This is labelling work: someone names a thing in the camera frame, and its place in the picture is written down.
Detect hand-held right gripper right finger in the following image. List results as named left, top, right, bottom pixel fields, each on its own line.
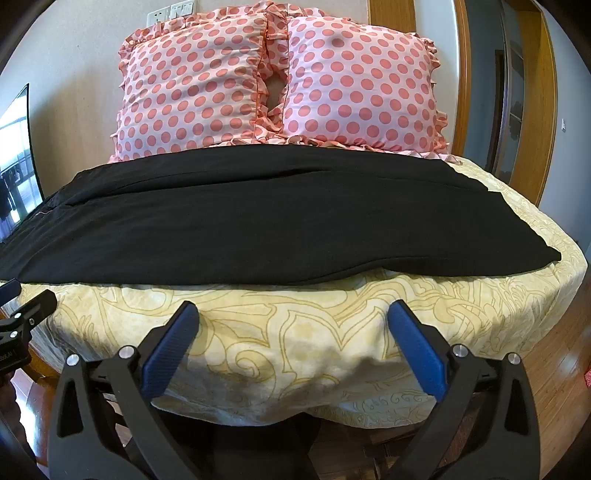
left=386, top=300, right=547, bottom=480

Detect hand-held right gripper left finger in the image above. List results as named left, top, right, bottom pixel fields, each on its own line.
left=48, top=300, right=202, bottom=480

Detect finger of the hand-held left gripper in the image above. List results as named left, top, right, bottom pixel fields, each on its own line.
left=0, top=280, right=22, bottom=306
left=0, top=291, right=59, bottom=342

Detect black pants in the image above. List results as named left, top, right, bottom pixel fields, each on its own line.
left=0, top=154, right=562, bottom=286

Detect yellow patterned bed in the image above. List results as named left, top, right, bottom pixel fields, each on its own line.
left=18, top=152, right=589, bottom=428

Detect window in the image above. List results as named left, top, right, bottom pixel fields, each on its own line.
left=0, top=84, right=46, bottom=243

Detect pink polka dot pillow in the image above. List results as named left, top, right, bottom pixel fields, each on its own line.
left=109, top=4, right=291, bottom=163
left=263, top=6, right=451, bottom=155

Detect wooden door frame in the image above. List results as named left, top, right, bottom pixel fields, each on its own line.
left=369, top=0, right=559, bottom=208

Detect white wall socket panel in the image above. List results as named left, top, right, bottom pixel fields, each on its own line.
left=147, top=1, right=198, bottom=29

